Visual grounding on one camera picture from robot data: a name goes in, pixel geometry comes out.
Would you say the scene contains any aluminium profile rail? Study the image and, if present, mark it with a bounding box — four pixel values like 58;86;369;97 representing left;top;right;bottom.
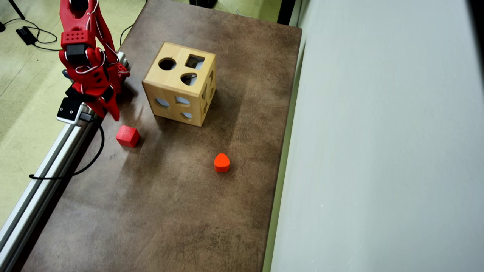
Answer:
0;113;99;272

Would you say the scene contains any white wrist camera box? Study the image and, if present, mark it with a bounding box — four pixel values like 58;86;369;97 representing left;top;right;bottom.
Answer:
56;97;90;125

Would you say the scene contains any wooden shape sorter box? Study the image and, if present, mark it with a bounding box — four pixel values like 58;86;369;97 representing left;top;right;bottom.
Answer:
142;42;217;127

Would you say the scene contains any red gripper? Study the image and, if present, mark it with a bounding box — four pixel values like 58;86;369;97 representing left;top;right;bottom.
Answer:
59;48;122;122

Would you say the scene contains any black tripod leg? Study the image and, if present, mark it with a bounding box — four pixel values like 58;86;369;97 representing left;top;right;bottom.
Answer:
8;0;25;20

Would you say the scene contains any dark vertical post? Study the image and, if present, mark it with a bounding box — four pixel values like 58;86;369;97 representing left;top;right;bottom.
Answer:
277;0;296;26

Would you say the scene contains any orange rounded triangle block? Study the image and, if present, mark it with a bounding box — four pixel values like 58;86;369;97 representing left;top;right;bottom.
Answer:
214;153;230;173

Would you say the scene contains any thin black floor cable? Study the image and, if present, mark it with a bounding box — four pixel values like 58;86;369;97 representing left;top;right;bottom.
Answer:
120;23;135;46

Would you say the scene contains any black camera cable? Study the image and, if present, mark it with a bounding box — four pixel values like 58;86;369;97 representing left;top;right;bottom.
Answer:
29;112;105;180

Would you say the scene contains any thin black adapter cable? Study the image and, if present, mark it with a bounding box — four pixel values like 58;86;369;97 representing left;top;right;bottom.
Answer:
3;17;62;51

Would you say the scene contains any black power adapter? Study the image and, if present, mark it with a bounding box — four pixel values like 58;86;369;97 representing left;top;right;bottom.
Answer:
16;26;37;46

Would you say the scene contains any red wooden cube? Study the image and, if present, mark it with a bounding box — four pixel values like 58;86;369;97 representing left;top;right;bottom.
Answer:
115;125;140;148

